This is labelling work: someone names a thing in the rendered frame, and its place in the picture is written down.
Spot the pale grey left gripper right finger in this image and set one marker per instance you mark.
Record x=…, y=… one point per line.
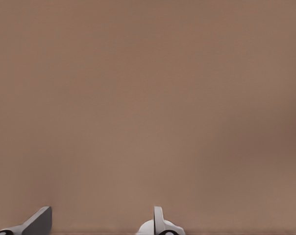
x=158, y=222

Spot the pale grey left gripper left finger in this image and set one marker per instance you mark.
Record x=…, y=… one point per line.
x=37, y=221

